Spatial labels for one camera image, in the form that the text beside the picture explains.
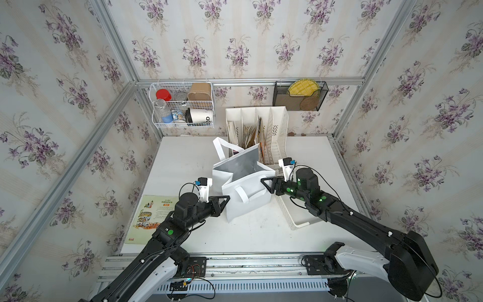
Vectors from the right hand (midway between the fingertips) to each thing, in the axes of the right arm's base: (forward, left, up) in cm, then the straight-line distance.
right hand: (267, 180), depth 77 cm
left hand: (-10, +14, 0) cm, 17 cm away
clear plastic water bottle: (+32, +50, +11) cm, 60 cm away
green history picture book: (-7, +53, -18) cm, 57 cm away
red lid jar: (+39, +50, +16) cm, 66 cm away
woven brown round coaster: (+43, -24, +8) cm, 49 cm away
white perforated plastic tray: (-9, -13, -11) cm, 20 cm away
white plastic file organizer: (+40, -3, -6) cm, 41 cm away
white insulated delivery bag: (-3, +11, +7) cm, 14 cm away
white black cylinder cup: (+32, +33, +8) cm, 47 cm away
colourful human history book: (+31, 0, -10) cm, 32 cm away
